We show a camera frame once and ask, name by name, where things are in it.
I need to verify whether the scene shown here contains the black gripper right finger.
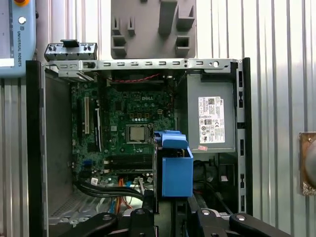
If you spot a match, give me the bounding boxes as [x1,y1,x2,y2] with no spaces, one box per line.
[172,197,292,237]

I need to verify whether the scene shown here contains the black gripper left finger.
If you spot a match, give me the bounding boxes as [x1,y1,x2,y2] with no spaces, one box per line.
[58,190,158,237]

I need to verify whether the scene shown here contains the hard disk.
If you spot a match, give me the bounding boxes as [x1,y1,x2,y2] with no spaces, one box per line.
[153,130,195,198]

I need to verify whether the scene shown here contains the grey metal disk bay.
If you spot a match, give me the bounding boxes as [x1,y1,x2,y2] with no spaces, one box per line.
[48,192,117,224]

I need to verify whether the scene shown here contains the black RAM slot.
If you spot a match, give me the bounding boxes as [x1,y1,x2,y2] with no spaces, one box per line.
[103,155,154,165]
[103,165,154,175]

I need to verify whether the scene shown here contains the silver CPU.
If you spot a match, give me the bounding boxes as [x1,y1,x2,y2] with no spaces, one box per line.
[130,127,147,143]

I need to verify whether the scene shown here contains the metal CPU socket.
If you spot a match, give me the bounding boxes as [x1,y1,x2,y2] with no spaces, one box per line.
[125,123,152,146]

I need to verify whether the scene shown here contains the green motherboard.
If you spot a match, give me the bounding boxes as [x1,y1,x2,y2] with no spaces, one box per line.
[71,81,178,196]

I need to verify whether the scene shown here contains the grey power supply unit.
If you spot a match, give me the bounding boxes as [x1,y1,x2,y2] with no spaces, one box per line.
[186,74,237,154]

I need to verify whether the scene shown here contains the black PC case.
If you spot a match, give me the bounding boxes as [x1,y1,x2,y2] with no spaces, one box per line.
[26,57,254,237]

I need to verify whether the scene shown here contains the grey parts rack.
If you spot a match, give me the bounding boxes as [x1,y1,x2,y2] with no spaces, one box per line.
[110,0,197,60]

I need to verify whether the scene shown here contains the pale blue teach pendant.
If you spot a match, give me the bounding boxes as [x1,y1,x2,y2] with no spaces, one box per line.
[0,0,38,79]

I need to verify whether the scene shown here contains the orange yellow power wires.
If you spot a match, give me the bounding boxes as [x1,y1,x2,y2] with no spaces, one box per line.
[118,176,134,210]

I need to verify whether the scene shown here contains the thick black cable bundle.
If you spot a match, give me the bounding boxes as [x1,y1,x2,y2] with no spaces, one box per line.
[74,181,146,198]

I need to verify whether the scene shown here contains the red black fan wire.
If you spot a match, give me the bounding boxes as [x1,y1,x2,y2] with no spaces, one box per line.
[110,73,161,83]

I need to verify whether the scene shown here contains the grey card retention bracket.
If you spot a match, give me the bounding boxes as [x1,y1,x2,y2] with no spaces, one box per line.
[43,39,98,61]

